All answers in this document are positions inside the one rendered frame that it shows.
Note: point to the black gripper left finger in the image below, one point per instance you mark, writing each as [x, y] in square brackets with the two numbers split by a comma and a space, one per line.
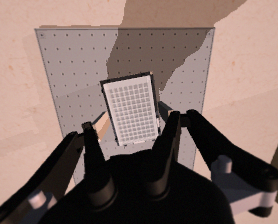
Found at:
[50, 182]

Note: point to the white well plate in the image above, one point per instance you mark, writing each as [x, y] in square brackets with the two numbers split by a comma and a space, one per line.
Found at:
[128, 122]

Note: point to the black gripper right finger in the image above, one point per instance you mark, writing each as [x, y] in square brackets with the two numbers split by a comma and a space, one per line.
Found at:
[249, 183]

